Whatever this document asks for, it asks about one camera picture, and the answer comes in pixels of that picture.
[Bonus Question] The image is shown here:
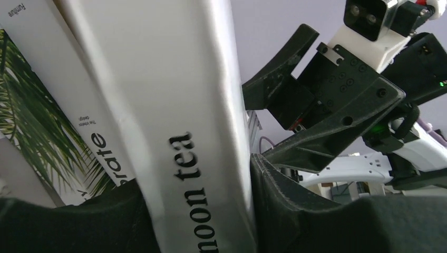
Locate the white book with brown stripes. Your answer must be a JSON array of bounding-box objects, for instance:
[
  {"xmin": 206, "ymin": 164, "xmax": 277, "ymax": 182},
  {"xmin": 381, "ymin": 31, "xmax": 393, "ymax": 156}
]
[{"xmin": 57, "ymin": 1, "xmax": 257, "ymax": 252}]

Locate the white palm leaf book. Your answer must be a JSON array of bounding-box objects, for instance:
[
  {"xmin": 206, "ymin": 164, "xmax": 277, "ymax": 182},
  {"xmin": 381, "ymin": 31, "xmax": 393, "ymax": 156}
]
[{"xmin": 1, "ymin": 30, "xmax": 116, "ymax": 206}]

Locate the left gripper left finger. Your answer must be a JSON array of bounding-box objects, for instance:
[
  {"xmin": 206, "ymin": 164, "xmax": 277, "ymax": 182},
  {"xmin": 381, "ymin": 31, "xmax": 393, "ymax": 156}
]
[{"xmin": 1, "ymin": 180, "xmax": 160, "ymax": 252}]

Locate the brown Decorate Furniture book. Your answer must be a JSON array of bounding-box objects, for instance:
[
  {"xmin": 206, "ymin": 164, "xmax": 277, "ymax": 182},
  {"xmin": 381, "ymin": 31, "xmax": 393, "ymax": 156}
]
[{"xmin": 1, "ymin": 0, "xmax": 135, "ymax": 186}]

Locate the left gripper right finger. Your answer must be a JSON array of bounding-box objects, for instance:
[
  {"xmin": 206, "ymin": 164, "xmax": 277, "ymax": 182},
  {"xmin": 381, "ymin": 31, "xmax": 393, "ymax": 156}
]
[{"xmin": 250, "ymin": 154, "xmax": 446, "ymax": 252}]

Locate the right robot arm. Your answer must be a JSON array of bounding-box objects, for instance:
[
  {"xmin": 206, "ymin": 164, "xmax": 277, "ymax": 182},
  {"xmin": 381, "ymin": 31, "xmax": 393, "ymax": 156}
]
[{"xmin": 242, "ymin": 24, "xmax": 446, "ymax": 191}]

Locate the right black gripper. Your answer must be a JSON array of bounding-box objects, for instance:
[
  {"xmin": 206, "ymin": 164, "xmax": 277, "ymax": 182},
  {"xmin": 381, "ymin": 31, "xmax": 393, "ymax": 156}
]
[{"xmin": 242, "ymin": 24, "xmax": 405, "ymax": 173}]

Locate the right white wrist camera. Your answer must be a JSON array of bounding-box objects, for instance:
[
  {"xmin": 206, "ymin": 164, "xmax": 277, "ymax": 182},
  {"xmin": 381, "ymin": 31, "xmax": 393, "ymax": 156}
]
[{"xmin": 328, "ymin": 0, "xmax": 446, "ymax": 73}]

